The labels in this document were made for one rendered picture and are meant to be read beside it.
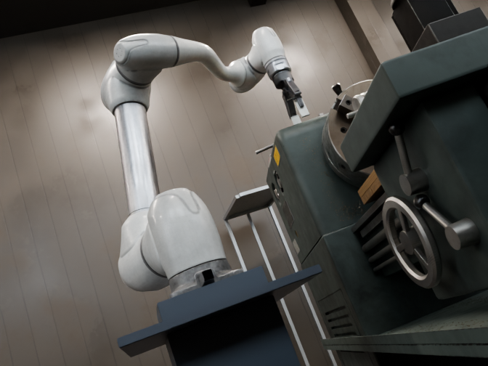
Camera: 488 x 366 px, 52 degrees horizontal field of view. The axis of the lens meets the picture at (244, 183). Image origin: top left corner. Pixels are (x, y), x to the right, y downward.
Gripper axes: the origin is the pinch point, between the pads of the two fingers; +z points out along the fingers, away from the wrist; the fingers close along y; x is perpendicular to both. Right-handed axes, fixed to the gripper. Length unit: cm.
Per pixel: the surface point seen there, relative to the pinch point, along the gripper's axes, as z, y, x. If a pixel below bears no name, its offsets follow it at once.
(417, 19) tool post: 24, 91, 1
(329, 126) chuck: 16.7, 31.7, -2.3
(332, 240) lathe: 46, 17, -12
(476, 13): 29, 95, 8
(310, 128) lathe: 9.6, 16.1, -3.2
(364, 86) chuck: 8.2, 31.7, 13.2
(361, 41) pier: -210, -352, 209
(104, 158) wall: -153, -306, -115
